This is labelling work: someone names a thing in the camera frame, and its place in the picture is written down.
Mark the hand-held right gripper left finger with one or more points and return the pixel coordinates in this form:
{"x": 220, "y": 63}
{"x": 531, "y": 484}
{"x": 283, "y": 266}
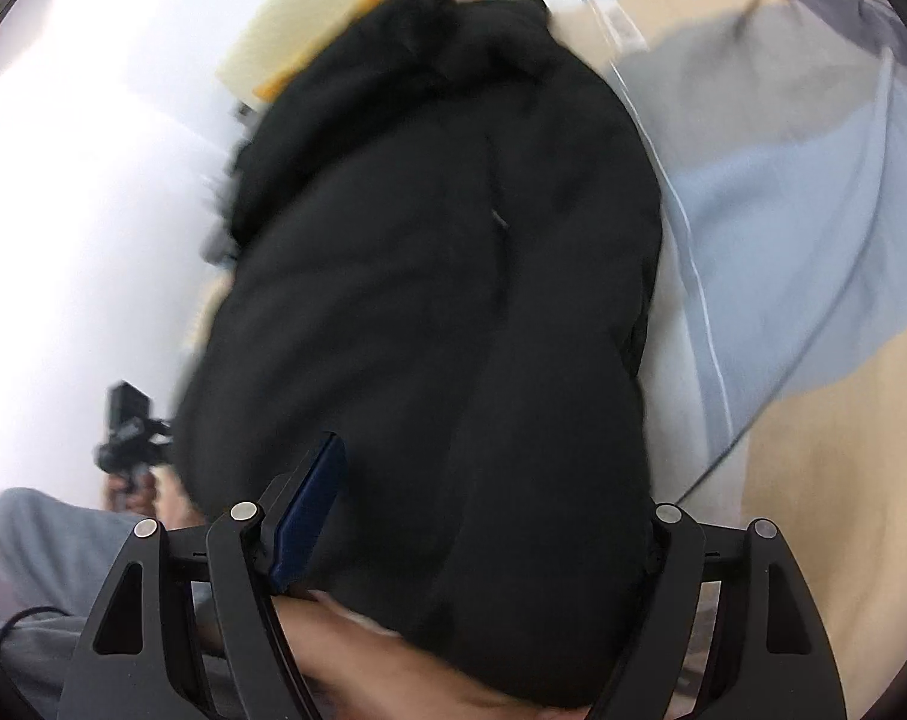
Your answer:
{"x": 315, "y": 495}

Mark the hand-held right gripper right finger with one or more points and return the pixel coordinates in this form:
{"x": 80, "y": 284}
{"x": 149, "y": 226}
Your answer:
{"x": 678, "y": 547}

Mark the black puffer jacket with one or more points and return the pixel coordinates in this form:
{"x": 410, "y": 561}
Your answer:
{"x": 423, "y": 315}

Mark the person's left hand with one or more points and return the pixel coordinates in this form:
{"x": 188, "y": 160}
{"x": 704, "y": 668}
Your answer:
{"x": 144, "y": 493}

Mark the person's grey sweatpants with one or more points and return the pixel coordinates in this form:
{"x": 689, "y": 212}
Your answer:
{"x": 33, "y": 540}

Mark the pastel checkered quilt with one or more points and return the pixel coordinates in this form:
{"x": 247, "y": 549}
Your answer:
{"x": 783, "y": 202}

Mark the cream quilted headboard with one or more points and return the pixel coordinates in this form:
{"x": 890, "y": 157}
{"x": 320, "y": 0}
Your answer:
{"x": 311, "y": 22}

